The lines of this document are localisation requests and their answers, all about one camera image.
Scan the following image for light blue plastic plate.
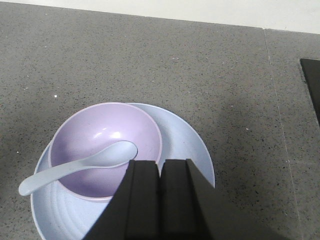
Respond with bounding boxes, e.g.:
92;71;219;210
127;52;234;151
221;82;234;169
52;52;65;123
30;103;215;240

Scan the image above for purple plastic bowl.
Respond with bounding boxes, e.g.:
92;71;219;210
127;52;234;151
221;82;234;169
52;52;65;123
48;102;163;203

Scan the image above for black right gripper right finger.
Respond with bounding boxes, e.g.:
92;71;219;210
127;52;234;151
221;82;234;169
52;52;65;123
159;159;238;240

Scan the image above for light blue plastic spoon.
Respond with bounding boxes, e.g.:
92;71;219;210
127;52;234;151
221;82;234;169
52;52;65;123
18;140;138;196

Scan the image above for dark object at right edge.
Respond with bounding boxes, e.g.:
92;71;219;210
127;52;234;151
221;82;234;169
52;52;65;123
300;58;320;123

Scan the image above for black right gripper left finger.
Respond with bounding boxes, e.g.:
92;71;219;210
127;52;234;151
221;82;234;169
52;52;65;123
84;160;160;240

